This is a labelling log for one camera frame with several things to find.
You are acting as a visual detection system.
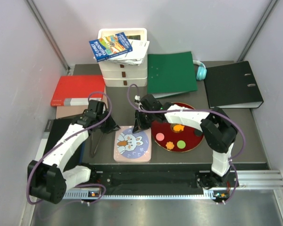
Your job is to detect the red binder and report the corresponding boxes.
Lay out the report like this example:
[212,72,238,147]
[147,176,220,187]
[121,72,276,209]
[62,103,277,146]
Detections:
[50,75,105,106]

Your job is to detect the black lever arch binder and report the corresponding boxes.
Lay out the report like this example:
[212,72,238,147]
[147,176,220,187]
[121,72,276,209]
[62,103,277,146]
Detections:
[204,61,264,109]

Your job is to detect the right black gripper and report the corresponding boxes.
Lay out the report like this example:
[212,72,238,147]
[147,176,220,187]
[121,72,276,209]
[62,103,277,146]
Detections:
[134,109,156,134]

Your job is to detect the white slotted cable duct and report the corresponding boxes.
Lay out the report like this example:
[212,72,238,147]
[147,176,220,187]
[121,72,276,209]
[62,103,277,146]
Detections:
[63,189,226,200]

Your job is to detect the brown cupcake liner cookie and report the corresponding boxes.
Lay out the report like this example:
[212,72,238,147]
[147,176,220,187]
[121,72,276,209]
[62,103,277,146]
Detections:
[170,123,181,133]

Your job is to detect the brown cardboard folder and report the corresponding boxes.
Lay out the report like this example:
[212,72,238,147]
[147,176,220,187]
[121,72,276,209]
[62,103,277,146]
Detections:
[50,86,106,119]

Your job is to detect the white stacked drawer boxes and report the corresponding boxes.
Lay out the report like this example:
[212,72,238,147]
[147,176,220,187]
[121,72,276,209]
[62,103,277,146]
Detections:
[98,28,148,87]

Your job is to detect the white spiral notebook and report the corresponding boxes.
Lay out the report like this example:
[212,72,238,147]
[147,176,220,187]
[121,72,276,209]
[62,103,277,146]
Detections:
[107,39,150,65]

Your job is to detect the orange flower cookie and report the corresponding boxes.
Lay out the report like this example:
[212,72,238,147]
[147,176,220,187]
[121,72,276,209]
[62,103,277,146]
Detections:
[166,141,175,150]

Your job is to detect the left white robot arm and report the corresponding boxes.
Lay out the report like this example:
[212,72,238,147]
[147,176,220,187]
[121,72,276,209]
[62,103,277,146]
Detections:
[26,99,120,205]

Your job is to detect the blue paperback book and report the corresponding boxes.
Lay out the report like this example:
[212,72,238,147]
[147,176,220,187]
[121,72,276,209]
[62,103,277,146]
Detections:
[89,32,133,62]

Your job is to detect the aluminium frame rail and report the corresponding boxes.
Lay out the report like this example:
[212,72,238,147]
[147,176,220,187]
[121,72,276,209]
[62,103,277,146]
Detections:
[237,170,283,190]

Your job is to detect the pink round cookie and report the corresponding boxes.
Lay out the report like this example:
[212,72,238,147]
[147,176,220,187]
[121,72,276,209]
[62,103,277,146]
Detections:
[155,133,165,141]

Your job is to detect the red round tray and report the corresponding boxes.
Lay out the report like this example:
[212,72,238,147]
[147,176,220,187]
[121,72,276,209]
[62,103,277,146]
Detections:
[150,102,205,153]

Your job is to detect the orange fish cookie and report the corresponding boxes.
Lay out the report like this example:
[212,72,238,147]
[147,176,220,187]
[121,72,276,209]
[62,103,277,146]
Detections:
[172,124,184,133]

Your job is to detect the silver tin lid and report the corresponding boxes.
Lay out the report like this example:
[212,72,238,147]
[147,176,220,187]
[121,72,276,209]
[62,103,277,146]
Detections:
[113,126,152,163]

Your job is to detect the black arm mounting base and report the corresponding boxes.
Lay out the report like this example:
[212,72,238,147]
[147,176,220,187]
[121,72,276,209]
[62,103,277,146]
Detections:
[70,163,239,190]

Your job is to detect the black book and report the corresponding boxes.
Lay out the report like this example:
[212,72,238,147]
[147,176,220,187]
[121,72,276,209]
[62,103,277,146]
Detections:
[36,119,90,178]

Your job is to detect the green binder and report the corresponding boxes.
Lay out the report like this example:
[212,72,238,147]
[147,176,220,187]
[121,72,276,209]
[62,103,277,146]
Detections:
[147,51,198,98]

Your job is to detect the teal headphones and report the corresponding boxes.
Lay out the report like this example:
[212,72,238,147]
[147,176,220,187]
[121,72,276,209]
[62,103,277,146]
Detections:
[193,60,207,81]

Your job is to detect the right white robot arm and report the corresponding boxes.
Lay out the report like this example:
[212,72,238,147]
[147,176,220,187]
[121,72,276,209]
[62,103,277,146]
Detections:
[133,94,237,186]

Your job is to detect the metal tongs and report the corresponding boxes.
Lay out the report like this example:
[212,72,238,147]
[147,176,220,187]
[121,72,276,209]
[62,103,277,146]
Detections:
[89,131,103,158]

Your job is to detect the black round cookie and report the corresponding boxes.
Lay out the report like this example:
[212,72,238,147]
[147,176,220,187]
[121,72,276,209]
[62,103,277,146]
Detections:
[194,129,203,137]

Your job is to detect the green round cookie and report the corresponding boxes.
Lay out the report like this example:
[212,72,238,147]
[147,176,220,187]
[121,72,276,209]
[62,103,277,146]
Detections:
[176,140,186,149]

